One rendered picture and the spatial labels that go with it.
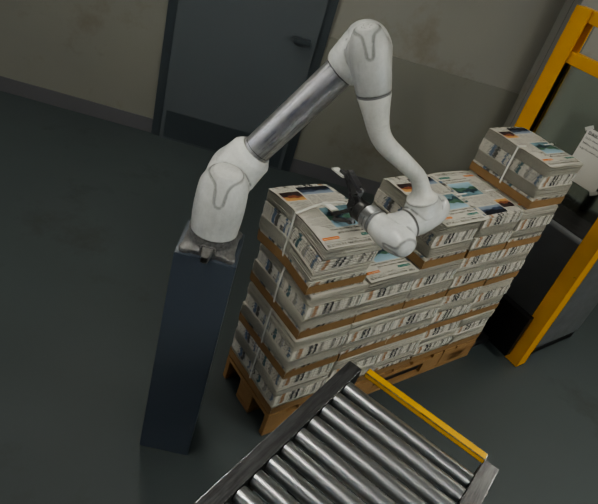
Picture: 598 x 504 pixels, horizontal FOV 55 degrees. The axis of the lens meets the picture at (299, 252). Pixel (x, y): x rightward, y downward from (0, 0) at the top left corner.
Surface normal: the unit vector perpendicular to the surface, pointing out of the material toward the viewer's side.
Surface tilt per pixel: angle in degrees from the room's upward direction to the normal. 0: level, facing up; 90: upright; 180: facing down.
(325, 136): 90
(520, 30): 90
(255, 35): 90
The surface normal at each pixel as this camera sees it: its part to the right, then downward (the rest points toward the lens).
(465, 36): -0.07, 0.56
